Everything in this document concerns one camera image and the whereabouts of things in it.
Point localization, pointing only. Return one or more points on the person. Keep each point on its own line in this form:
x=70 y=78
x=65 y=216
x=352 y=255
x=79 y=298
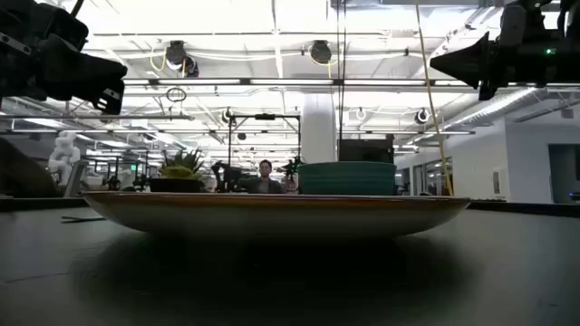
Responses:
x=265 y=185
x=22 y=176

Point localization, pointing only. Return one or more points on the pink ceramic plate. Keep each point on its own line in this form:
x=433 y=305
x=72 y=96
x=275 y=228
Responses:
x=272 y=217

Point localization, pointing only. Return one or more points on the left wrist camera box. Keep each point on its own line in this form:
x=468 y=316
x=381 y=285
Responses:
x=111 y=95

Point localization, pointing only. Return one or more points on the long ceiling light strip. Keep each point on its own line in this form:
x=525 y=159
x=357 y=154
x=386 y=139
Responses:
x=290 y=82

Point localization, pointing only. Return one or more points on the black plant pot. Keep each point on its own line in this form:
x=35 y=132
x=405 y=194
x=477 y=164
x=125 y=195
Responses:
x=176 y=185

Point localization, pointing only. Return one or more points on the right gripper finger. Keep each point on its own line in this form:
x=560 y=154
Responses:
x=471 y=63

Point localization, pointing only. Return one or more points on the black monitor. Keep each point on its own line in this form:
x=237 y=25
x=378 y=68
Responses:
x=364 y=151

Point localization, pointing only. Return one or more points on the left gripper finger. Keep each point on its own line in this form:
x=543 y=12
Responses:
x=68 y=72

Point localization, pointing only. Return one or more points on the teal ribbed bowl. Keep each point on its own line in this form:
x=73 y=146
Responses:
x=346 y=179

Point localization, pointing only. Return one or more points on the green succulent plant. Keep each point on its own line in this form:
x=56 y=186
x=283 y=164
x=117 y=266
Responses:
x=181 y=169

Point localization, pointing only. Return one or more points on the white building column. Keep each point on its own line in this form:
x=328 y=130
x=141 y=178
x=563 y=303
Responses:
x=319 y=131

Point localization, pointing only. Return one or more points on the black camera rig frame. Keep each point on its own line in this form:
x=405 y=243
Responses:
x=265 y=116

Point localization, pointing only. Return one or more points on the black background robot arm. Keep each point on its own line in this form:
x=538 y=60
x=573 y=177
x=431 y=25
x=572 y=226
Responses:
x=229 y=176

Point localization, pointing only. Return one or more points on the silver air duct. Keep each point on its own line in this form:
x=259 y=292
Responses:
x=494 y=108

